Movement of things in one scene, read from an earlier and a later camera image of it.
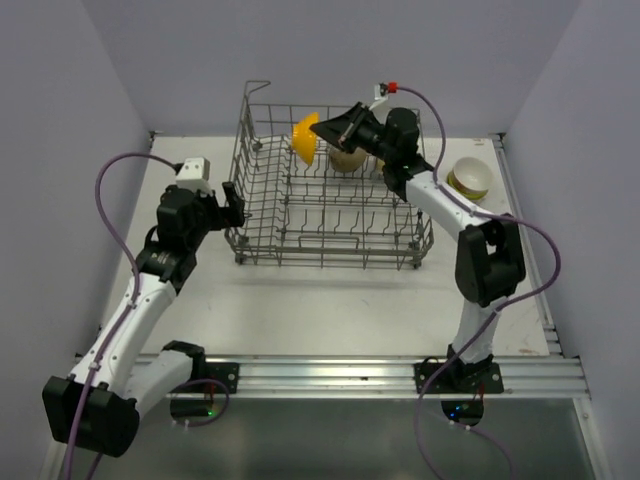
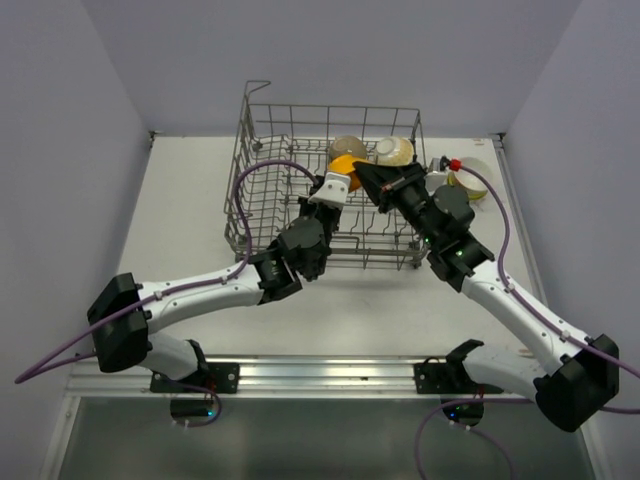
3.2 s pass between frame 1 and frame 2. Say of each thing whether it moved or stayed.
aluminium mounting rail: stayed
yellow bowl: moved
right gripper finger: moved
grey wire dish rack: stayed
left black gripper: moved
